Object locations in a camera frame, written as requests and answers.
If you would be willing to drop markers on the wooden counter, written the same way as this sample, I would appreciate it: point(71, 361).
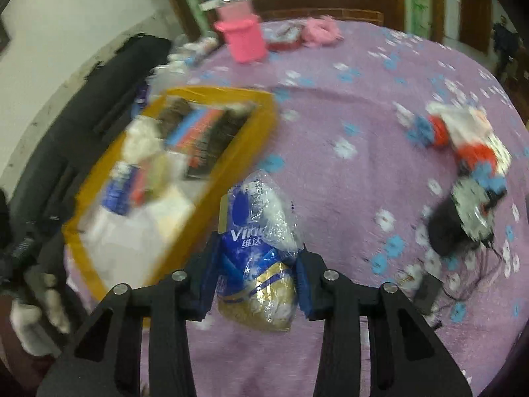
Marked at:
point(322, 6)

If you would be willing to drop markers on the red plastic bag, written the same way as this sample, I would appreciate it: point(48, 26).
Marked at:
point(479, 153)

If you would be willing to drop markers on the red tin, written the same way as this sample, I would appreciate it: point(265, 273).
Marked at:
point(283, 39)

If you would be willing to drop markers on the black device with silver disc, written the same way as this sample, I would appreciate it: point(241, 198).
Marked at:
point(458, 219)

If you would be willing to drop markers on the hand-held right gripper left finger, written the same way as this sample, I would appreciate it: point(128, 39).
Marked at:
point(208, 275)

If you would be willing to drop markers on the blue orange packet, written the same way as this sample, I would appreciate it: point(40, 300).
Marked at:
point(194, 128)

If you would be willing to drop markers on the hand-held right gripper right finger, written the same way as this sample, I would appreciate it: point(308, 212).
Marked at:
point(306, 289)

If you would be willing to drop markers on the black bag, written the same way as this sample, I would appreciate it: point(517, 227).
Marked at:
point(82, 124)

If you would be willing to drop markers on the yellow cardboard box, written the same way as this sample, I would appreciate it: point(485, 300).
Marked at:
point(252, 132)

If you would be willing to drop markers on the pink fluffy cloth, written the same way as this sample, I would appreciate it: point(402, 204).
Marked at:
point(320, 31)

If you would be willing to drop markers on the blue towel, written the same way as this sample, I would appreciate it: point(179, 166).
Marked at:
point(489, 178)

